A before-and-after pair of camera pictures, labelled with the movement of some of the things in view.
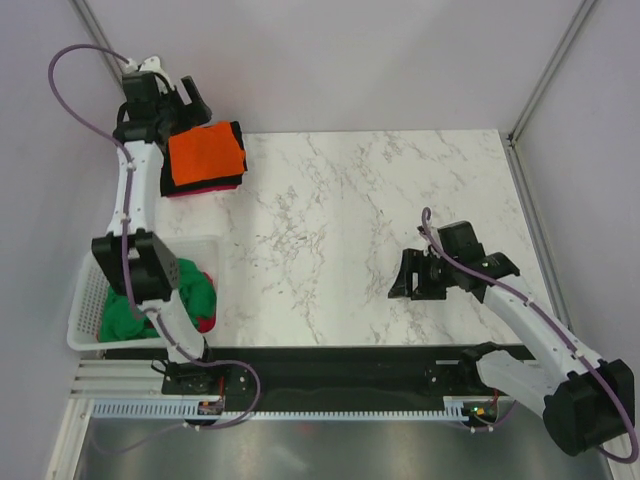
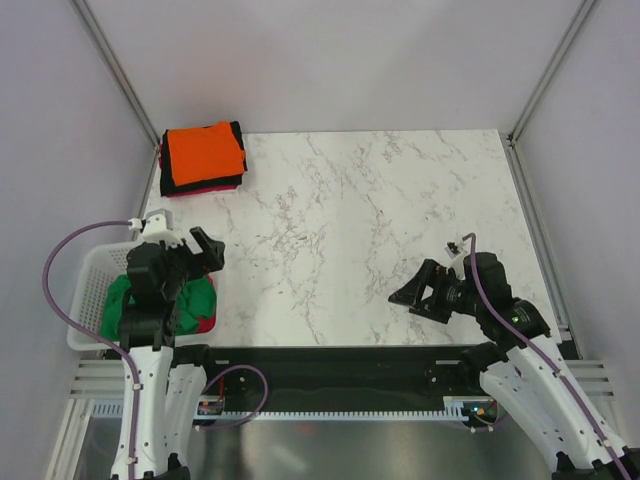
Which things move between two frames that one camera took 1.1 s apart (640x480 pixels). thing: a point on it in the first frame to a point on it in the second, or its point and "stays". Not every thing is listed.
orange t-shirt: (205, 153) stays
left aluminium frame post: (93, 27) stays
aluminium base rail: (117, 379) stays
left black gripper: (191, 115) to (211, 257)
